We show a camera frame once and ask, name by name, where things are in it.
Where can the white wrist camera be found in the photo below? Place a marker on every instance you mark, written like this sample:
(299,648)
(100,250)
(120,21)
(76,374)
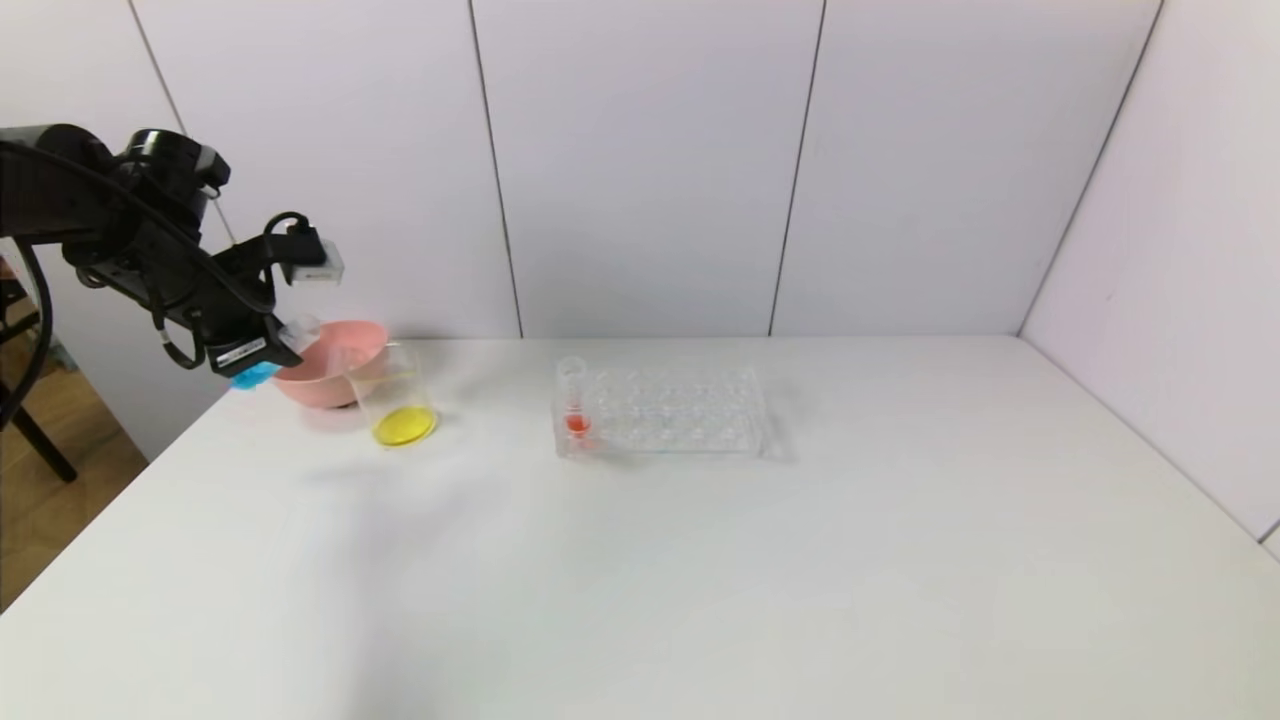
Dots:
(315,265)

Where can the blue pigment test tube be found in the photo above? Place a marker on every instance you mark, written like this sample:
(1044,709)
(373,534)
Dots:
(258,375)

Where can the clear glass beaker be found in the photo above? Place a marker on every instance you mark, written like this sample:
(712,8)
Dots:
(405,425)

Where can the red pigment test tube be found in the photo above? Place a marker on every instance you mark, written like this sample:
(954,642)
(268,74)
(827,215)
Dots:
(576,425)

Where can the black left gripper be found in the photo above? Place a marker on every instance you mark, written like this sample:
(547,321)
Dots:
(240,353)

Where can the black and orange left arm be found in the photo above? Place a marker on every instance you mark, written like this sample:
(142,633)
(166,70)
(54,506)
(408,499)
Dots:
(90,220)

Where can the clear plastic test tube rack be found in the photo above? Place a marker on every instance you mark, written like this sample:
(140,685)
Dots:
(650,425)

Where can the pink bowl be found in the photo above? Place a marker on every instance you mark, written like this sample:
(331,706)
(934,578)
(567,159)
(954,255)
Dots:
(330,375)

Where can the black tripod stand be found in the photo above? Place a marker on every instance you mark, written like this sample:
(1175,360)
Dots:
(30,400)

